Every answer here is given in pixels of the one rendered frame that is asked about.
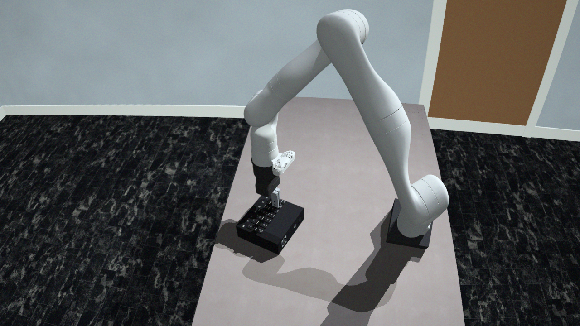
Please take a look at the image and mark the black lighting desk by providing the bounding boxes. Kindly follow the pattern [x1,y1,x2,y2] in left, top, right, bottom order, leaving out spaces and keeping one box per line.
[236,195,304,255]

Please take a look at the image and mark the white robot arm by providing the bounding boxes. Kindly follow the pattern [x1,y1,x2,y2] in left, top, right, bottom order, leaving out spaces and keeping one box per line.
[244,9,449,238]

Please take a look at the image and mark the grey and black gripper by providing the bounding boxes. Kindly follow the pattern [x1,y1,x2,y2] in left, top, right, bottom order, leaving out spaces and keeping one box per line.
[251,146,295,208]

